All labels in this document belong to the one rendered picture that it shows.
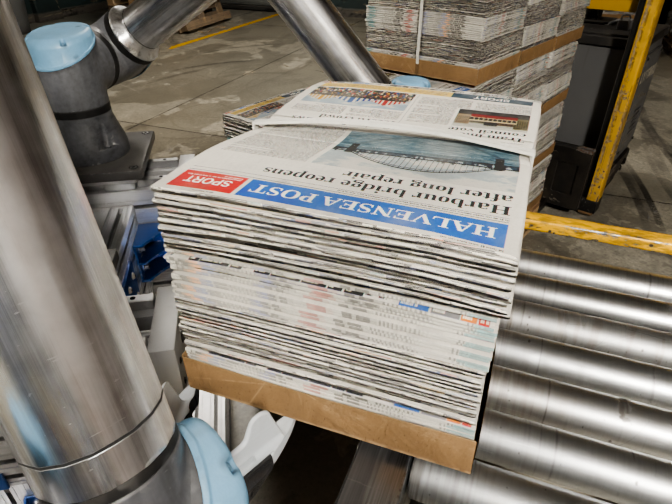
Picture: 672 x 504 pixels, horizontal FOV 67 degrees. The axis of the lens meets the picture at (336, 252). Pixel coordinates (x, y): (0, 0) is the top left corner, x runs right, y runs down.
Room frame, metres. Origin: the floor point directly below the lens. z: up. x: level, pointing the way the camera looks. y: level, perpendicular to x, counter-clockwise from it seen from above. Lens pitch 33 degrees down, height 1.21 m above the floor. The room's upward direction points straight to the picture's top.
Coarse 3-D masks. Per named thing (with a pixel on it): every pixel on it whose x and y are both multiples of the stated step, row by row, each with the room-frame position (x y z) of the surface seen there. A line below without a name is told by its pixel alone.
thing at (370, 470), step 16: (368, 448) 0.29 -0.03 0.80; (384, 448) 0.29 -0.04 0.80; (352, 464) 0.28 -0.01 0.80; (368, 464) 0.28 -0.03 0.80; (384, 464) 0.28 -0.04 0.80; (400, 464) 0.28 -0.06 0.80; (352, 480) 0.26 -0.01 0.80; (368, 480) 0.26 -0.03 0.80; (384, 480) 0.26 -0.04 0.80; (400, 480) 0.26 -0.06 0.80; (352, 496) 0.25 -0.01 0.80; (368, 496) 0.25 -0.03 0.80; (384, 496) 0.25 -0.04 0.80; (400, 496) 0.25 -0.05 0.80
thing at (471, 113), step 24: (312, 96) 0.62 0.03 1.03; (336, 96) 0.62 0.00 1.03; (360, 96) 0.62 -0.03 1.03; (384, 96) 0.61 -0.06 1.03; (408, 96) 0.61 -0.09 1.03; (432, 96) 0.61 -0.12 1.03; (456, 96) 0.61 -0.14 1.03; (480, 96) 0.61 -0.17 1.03; (504, 96) 0.62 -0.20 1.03; (384, 120) 0.54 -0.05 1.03; (408, 120) 0.53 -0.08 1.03; (432, 120) 0.53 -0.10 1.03; (456, 120) 0.53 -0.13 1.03; (480, 120) 0.53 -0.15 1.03; (504, 120) 0.53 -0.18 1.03; (528, 120) 0.53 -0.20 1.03
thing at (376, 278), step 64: (192, 192) 0.35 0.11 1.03; (256, 192) 0.35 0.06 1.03; (320, 192) 0.35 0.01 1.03; (384, 192) 0.35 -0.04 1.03; (448, 192) 0.35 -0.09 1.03; (512, 192) 0.35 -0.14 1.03; (192, 256) 0.36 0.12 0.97; (256, 256) 0.33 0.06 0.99; (320, 256) 0.31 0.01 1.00; (384, 256) 0.30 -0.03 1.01; (448, 256) 0.28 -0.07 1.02; (512, 256) 0.27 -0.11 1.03; (192, 320) 0.37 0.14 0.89; (256, 320) 0.34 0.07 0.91; (320, 320) 0.32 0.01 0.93; (384, 320) 0.30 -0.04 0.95; (448, 320) 0.28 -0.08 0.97; (320, 384) 0.31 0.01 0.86; (384, 384) 0.30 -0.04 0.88; (448, 384) 0.28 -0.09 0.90
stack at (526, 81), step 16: (528, 64) 1.69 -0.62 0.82; (544, 64) 1.80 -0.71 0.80; (432, 80) 1.47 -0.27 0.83; (496, 80) 1.50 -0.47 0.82; (512, 80) 1.60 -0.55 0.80; (528, 80) 1.72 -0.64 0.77; (544, 80) 1.84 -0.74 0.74; (288, 96) 1.31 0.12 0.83; (512, 96) 1.63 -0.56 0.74; (528, 96) 1.73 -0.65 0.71; (240, 112) 1.19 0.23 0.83; (256, 112) 1.18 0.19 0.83; (272, 112) 1.18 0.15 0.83; (224, 128) 1.18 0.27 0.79; (240, 128) 1.14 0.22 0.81
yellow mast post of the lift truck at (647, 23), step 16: (640, 0) 2.19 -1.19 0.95; (656, 0) 2.14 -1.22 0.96; (640, 16) 2.18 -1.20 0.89; (656, 16) 2.14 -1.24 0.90; (640, 32) 2.16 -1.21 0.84; (640, 48) 2.15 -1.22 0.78; (624, 64) 2.19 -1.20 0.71; (640, 64) 2.14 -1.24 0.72; (624, 80) 2.16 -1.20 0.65; (624, 96) 2.15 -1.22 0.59; (608, 112) 2.19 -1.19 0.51; (624, 112) 2.14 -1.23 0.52; (608, 128) 2.16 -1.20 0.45; (608, 144) 2.15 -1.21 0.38; (608, 160) 2.14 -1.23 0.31; (592, 176) 2.18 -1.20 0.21; (592, 192) 2.15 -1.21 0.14
